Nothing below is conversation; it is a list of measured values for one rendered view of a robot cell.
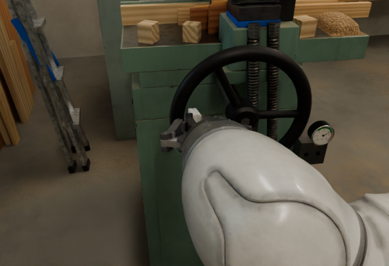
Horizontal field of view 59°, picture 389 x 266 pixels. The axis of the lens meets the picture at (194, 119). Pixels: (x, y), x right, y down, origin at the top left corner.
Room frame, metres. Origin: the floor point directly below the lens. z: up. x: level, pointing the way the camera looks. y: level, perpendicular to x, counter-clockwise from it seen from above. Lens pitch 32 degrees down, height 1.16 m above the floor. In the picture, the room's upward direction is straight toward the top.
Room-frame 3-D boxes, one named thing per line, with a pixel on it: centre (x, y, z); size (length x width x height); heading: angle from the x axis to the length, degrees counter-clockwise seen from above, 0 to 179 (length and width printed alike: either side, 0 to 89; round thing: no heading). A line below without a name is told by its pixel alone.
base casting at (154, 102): (1.05, -0.03, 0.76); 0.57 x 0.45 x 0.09; 9
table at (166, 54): (0.83, -0.12, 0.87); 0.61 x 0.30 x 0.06; 99
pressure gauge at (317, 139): (0.76, -0.33, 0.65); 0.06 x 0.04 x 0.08; 99
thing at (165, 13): (0.95, -0.10, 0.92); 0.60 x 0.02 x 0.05; 99
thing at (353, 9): (0.95, -0.23, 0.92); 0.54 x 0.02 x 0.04; 99
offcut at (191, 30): (0.78, 0.01, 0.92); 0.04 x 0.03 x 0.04; 75
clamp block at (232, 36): (0.74, -0.14, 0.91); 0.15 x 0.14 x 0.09; 99
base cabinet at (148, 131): (1.04, -0.02, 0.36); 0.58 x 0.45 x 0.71; 9
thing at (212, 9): (0.85, -0.13, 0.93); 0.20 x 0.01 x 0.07; 99
